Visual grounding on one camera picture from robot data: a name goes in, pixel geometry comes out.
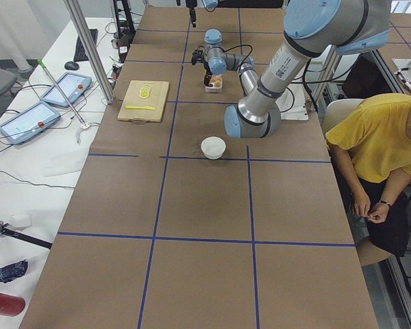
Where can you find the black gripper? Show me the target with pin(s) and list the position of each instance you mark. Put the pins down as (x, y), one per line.
(207, 75)

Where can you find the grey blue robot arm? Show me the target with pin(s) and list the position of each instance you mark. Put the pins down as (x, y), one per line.
(309, 27)

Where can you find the clear plastic egg box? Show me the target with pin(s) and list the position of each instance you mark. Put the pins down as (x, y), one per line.
(212, 88)

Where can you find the small white box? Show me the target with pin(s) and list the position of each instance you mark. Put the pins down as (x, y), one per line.
(21, 221)

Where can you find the front lemon slice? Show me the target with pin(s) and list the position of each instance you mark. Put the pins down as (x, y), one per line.
(144, 93)

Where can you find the wooden cutting board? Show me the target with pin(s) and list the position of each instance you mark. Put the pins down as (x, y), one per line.
(158, 95)

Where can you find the yellow plastic knife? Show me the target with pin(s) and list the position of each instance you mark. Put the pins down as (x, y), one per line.
(140, 108)

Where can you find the black computer mouse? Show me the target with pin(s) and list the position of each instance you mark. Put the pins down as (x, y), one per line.
(71, 65)

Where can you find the white bowl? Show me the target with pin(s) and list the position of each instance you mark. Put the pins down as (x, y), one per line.
(213, 147)

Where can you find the far blue teach pendant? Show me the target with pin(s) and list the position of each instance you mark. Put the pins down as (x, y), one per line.
(72, 84)

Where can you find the blue teach pendant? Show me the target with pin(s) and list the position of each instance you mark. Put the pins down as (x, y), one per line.
(29, 123)
(72, 84)

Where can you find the green tipped reacher stick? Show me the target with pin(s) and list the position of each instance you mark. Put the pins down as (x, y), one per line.
(84, 125)

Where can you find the near blue teach pendant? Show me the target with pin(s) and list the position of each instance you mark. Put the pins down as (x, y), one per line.
(29, 123)

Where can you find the person in yellow shirt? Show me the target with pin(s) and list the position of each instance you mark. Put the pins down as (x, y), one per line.
(371, 156)

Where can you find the folded dark blue umbrella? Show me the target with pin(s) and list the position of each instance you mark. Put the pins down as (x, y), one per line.
(13, 271)

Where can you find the red cylinder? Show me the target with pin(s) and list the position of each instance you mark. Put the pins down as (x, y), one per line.
(11, 305)

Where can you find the aluminium frame post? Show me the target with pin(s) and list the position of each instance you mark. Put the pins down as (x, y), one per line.
(83, 32)

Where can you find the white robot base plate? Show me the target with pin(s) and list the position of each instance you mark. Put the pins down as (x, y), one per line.
(292, 104)

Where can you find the black tripod handle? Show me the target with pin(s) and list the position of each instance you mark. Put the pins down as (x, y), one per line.
(6, 231)

